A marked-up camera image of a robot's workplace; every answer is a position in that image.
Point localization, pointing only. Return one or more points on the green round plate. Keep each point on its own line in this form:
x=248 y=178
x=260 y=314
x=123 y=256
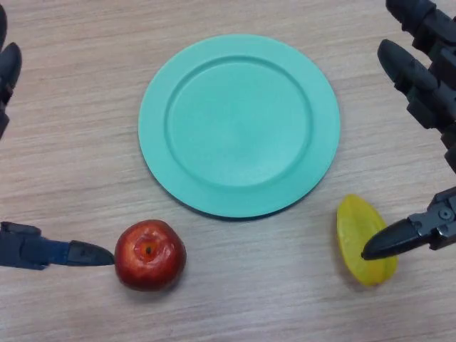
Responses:
x=238 y=124

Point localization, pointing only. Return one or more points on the yellow starfruit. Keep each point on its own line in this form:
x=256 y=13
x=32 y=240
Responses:
x=352 y=228

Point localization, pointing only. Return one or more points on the red apple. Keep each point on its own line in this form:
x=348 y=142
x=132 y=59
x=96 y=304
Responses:
x=149 y=260

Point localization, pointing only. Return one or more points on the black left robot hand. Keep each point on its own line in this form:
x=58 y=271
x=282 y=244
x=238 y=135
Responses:
x=32 y=249

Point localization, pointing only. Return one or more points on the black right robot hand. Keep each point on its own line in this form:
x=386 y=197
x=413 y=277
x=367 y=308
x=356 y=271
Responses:
x=431 y=78

